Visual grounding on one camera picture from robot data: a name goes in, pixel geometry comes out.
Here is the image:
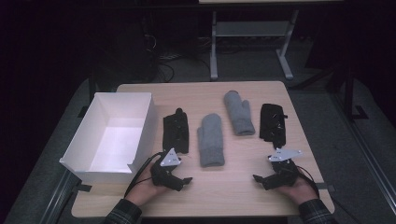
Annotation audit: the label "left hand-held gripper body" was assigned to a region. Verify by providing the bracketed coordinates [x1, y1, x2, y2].
[150, 147, 182, 187]

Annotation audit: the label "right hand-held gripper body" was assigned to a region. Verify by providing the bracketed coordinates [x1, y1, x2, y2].
[268, 147, 304, 187]

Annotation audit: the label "black glove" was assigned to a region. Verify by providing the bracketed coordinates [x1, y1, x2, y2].
[162, 107, 191, 155]
[259, 103, 289, 149]

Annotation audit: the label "grey knitted mitten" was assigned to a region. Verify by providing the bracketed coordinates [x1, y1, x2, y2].
[223, 90, 256, 136]
[196, 113, 226, 168]

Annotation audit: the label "white box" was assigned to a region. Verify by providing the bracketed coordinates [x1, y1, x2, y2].
[59, 91, 159, 185]

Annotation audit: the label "person's right hand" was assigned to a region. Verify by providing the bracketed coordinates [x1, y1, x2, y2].
[275, 175, 318, 206]

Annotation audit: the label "person's left hand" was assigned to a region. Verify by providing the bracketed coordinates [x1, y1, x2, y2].
[125, 169, 169, 207]

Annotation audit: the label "black metal stand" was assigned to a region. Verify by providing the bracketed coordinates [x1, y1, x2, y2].
[292, 62, 370, 122]

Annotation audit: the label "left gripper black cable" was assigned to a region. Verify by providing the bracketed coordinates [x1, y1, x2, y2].
[123, 151, 164, 198]

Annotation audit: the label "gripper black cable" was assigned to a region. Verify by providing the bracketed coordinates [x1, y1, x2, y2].
[296, 165, 321, 199]
[123, 151, 164, 198]

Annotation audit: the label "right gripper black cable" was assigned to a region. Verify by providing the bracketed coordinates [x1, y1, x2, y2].
[296, 165, 321, 199]

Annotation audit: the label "aluminium rail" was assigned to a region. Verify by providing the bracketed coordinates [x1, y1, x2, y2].
[330, 92, 396, 216]
[39, 169, 78, 224]

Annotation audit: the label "black floor cables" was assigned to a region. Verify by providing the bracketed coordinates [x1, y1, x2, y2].
[141, 15, 213, 83]

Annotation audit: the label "grey metal desk frame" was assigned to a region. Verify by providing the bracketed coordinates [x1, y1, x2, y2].
[199, 0, 344, 82]

